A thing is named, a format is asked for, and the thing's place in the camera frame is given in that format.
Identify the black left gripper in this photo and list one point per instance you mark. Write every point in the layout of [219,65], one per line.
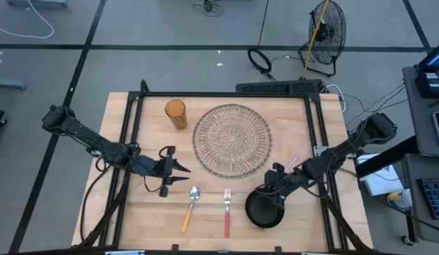
[154,166]

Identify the black perforated electronics box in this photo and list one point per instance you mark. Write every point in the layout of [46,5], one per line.
[276,86]

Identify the black floor fan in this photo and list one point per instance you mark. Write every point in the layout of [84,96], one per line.
[329,35]

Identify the black desk beam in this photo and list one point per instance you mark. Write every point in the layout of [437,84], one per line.
[386,157]

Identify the white paper box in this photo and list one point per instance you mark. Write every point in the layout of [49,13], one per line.
[380,184]

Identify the grey desk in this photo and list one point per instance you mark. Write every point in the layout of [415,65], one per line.
[423,131]
[417,168]

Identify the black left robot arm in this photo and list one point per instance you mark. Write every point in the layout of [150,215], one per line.
[85,134]

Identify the black aluminium table frame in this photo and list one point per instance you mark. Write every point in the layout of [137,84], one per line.
[223,94]

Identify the round woven straw placemat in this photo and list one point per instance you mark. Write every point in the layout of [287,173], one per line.
[232,141]

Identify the black laptop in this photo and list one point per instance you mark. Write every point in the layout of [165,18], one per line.
[435,58]

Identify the grey metal base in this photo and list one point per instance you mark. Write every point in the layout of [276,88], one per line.
[35,3]

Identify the grey metal bar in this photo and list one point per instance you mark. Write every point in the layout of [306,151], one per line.
[8,84]

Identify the black bowl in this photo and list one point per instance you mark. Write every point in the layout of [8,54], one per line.
[258,214]

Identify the black keyboard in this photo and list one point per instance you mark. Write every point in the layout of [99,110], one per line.
[435,198]

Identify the black labelled device box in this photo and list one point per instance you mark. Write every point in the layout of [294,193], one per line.
[432,86]

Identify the white printed can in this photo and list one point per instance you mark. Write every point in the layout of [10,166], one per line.
[400,200]

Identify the black caster wheel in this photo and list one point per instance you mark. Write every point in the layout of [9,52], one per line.
[407,240]

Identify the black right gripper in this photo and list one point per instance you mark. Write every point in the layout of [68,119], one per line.
[281,180]

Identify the pink drinking straw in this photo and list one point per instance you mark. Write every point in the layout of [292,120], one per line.
[295,160]

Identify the amber plastic cup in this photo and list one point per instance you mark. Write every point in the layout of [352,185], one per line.
[177,117]

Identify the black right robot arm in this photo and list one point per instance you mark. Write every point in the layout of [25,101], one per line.
[347,147]

